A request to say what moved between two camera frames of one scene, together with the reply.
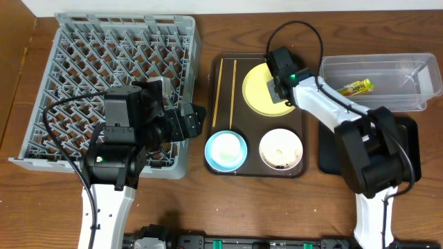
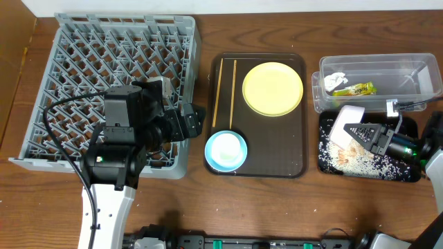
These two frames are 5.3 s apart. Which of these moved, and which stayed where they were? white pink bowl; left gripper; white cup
Moved: white pink bowl
Stayed: left gripper; white cup
